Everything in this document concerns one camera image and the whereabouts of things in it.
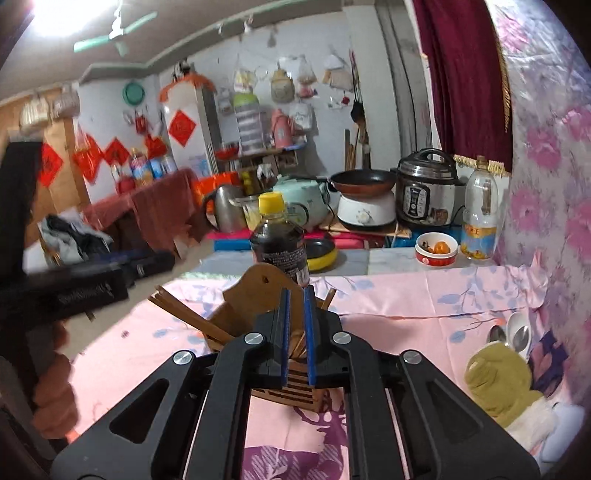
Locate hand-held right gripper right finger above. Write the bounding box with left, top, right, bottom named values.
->
left=304, top=287, right=541, bottom=480

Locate red cloth covered table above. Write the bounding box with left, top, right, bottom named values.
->
left=81, top=168, right=199, bottom=259

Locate person's left hand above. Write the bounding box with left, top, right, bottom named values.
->
left=30, top=318, right=78, bottom=441

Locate orange refrigerator cover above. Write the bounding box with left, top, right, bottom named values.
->
left=159, top=74, right=218, bottom=100

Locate white printed bag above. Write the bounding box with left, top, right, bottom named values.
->
left=288, top=102, right=315, bottom=132

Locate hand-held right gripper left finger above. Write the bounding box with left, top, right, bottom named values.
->
left=51, top=290, right=291, bottom=480

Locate pale green rice cooker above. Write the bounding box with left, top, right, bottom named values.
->
left=272, top=174, right=331, bottom=229

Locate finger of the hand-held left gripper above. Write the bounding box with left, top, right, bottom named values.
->
left=115, top=251, right=177, bottom=283

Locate bunch of wooden chopsticks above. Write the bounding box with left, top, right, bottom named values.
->
left=148, top=285, right=308, bottom=363

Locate white ceramic spoon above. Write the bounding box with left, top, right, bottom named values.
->
left=505, top=311, right=532, bottom=361

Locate dark soy sauce bottle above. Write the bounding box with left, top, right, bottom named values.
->
left=249, top=191, right=311, bottom=289

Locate wooden door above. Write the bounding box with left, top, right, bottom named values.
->
left=0, top=88, right=90, bottom=259

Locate dark red curtain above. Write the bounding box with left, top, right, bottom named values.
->
left=412, top=0, right=514, bottom=172

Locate striped stacked lunch container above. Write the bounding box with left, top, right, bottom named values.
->
left=232, top=91, right=264, bottom=155

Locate beige hanging bag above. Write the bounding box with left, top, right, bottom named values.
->
left=270, top=67, right=296, bottom=103

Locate olive plush mitten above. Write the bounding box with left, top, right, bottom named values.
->
left=464, top=342, right=573, bottom=455

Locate wooden slatted chopstick holder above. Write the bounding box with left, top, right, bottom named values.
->
left=203, top=265, right=345, bottom=414

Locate clear cooking oil bottle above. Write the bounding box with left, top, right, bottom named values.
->
left=460, top=155, right=499, bottom=261

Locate red wrapped bucket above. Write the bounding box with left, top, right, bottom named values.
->
left=194, top=172, right=241, bottom=204

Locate steel pressure cooker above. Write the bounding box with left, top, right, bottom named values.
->
left=396, top=148, right=462, bottom=228

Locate brown frying pan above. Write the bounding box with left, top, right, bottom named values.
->
left=328, top=170, right=398, bottom=195

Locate white hanging plastic bag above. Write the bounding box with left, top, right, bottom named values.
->
left=321, top=53, right=356, bottom=90

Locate yellow cooking oil jug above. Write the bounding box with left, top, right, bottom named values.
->
left=129, top=148, right=155, bottom=188

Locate yellow frying pan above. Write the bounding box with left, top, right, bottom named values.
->
left=305, top=237, right=339, bottom=272

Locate dark clothes heap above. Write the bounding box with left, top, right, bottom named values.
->
left=39, top=212, right=114, bottom=268

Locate red diamond paper poster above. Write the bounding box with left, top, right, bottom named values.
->
left=167, top=108, right=200, bottom=148

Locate green plastic plate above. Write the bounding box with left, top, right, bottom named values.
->
left=122, top=79, right=146, bottom=106

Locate pink thermos flask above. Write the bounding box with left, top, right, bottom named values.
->
left=270, top=108, right=293, bottom=148

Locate clear hanging plastic bag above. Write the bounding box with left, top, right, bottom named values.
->
left=295, top=55, right=317, bottom=100

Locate clear bag with yellow contents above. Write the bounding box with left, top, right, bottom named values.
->
left=232, top=67, right=257, bottom=93

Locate bright ceiling light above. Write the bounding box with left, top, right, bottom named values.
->
left=32, top=0, right=93, bottom=28

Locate steel electric kettle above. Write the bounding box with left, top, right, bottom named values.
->
left=203, top=184, right=247, bottom=234

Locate red white food bowl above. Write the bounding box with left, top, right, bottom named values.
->
left=414, top=232, right=459, bottom=267

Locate white electric stove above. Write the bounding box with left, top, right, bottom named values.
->
left=337, top=189, right=398, bottom=228

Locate white refrigerator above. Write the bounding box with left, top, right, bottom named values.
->
left=159, top=80, right=220, bottom=178

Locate red paper wall decoration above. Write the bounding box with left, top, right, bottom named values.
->
left=104, top=137, right=130, bottom=168
left=71, top=124, right=105, bottom=185
left=39, top=142, right=64, bottom=188

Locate green ceiling fan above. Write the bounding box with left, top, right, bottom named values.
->
left=73, top=4, right=160, bottom=56

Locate pink printed bedsheet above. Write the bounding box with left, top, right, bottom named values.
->
left=60, top=265, right=546, bottom=480

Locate floral plastic sheet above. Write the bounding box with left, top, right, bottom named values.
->
left=485, top=0, right=591, bottom=416

